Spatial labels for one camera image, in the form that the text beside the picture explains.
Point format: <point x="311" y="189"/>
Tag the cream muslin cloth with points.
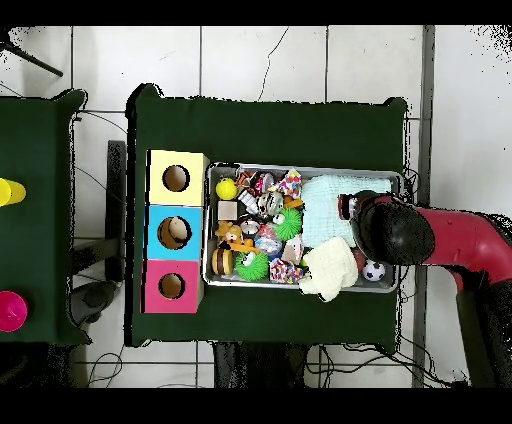
<point x="328" y="268"/>

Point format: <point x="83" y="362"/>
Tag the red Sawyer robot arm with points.
<point x="460" y="240"/>

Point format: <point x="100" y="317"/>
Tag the shallow clear mesh bin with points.
<point x="352" y="171"/>

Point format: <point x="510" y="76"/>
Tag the wooden box with three holes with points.
<point x="160" y="192"/>

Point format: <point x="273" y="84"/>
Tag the pale mint muslin cloth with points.
<point x="320" y="208"/>

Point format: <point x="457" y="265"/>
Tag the green spiky toy with eyes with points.
<point x="290" y="224"/>
<point x="254" y="268"/>

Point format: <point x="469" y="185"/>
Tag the colourful polka-dot wrapper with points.
<point x="290" y="184"/>

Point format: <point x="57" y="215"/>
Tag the small soccer ball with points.
<point x="373" y="270"/>

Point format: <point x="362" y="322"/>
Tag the crushed red drink can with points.
<point x="262" y="183"/>

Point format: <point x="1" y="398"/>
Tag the dark green table cloth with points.
<point x="260" y="132"/>

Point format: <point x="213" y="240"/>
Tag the plain wooden cube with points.
<point x="228" y="210"/>

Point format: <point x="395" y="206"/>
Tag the yellow smiley ball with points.
<point x="226" y="189"/>

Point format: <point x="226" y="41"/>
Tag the wooden toy hamburger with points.
<point x="222" y="262"/>

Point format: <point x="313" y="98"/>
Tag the beige round toy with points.
<point x="178" y="228"/>

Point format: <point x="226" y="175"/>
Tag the dark green side-table cloth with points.
<point x="40" y="240"/>

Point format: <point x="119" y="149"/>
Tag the yellow plastic cup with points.
<point x="11" y="192"/>

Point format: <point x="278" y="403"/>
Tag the black tripod leg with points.
<point x="36" y="64"/>

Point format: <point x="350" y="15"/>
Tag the pink plastic cup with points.
<point x="12" y="311"/>

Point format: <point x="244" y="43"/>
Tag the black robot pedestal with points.
<point x="260" y="364"/>

